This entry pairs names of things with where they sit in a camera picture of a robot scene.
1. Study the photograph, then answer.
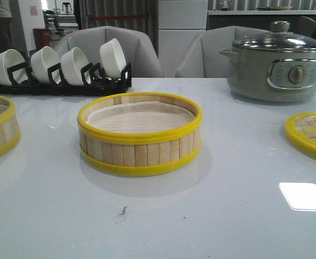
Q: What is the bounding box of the person in background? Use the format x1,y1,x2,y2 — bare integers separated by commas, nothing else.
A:
0,0,13,53

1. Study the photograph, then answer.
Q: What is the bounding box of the black bowl rack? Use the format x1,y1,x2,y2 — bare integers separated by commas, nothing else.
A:
0,62,132,97

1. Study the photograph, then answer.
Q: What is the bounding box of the glass pot lid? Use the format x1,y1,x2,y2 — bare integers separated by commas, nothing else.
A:
232,21,316,52

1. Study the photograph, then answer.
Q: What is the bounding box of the white cabinet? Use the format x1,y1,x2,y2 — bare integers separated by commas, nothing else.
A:
157,1,208,78

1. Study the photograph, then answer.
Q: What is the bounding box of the right grey chair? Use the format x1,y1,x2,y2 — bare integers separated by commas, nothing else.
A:
175,26,265,78

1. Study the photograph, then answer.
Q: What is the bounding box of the grey electric cooking pot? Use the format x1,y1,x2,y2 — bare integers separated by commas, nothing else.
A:
220,47,316,103

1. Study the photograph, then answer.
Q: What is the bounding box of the white bowl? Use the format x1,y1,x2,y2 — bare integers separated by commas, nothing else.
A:
31,46,60,84
60,47,89,86
99,38,127,79
0,49,25,86

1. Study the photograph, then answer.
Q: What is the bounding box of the woven bamboo steamer lid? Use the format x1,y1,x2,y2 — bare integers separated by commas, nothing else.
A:
285,112,316,159

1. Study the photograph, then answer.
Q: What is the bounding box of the red bin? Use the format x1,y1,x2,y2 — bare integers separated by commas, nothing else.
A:
33,28,50,51

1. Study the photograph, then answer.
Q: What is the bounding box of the white steamer liner paper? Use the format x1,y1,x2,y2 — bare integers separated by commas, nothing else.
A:
86,101,195,134

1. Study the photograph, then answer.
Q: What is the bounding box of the grey chair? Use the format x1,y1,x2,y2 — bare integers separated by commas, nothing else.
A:
175,26,265,78
54,26,163,78

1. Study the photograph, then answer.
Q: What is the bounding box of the left grey chair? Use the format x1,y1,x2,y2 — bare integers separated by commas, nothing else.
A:
54,26,163,78

